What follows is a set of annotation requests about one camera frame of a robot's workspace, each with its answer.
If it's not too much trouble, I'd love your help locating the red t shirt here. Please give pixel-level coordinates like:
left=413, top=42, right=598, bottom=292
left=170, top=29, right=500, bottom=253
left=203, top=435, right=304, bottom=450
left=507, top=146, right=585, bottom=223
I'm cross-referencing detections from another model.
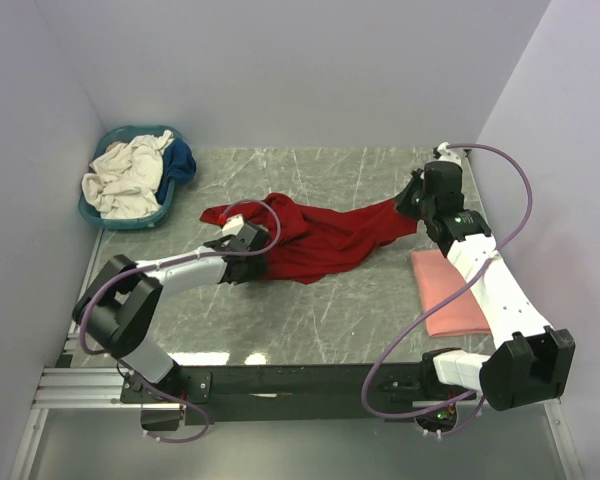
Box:
left=200, top=193, right=417, bottom=285

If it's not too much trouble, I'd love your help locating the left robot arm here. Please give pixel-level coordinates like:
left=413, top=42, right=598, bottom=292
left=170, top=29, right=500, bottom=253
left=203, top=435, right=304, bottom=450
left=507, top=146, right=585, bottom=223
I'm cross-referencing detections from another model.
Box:
left=72, top=222, right=272, bottom=402

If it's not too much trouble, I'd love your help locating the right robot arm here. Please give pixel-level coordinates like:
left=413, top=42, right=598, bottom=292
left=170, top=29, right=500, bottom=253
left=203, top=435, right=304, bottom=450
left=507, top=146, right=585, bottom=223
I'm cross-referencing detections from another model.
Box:
left=395, top=160, right=575, bottom=411

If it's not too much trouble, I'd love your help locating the folded pink t shirt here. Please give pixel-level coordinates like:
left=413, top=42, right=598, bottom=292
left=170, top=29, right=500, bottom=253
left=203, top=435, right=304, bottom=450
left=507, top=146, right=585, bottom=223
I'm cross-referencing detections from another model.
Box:
left=411, top=250, right=490, bottom=337

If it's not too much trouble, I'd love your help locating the blue t shirt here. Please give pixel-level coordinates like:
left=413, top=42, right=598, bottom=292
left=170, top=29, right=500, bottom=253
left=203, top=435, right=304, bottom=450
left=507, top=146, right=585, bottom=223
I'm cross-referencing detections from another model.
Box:
left=155, top=138, right=197, bottom=204

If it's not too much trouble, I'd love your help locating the black base beam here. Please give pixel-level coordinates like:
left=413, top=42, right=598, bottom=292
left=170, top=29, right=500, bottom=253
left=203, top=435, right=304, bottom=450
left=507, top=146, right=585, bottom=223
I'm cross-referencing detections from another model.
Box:
left=119, top=363, right=479, bottom=431

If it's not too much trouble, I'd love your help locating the cream white t shirt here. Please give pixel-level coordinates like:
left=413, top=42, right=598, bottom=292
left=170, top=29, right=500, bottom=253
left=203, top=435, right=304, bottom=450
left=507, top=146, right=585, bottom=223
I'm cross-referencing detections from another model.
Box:
left=82, top=130, right=175, bottom=220

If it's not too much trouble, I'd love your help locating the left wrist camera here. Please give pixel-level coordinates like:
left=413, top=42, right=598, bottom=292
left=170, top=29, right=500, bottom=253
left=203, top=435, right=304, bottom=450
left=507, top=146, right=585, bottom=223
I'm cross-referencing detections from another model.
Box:
left=221, top=214, right=245, bottom=236

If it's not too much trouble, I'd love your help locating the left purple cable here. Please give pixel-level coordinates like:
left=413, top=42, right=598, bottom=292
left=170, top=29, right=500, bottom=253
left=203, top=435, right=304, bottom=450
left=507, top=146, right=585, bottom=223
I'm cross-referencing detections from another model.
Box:
left=78, top=199, right=282, bottom=445

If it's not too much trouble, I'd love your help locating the purple cable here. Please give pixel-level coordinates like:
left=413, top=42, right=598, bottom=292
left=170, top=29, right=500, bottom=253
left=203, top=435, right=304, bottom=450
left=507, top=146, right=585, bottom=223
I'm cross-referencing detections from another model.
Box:
left=361, top=142, right=535, bottom=441
left=78, top=199, right=282, bottom=445

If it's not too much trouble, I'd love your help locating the aluminium rail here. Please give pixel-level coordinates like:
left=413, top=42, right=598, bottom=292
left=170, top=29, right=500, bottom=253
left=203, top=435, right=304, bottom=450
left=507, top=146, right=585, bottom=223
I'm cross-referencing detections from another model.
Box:
left=34, top=368, right=434, bottom=413

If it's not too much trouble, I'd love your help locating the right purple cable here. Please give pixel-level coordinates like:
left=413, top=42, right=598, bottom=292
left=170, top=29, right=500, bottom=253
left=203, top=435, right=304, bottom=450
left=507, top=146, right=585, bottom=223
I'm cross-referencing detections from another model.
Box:
left=361, top=142, right=535, bottom=441

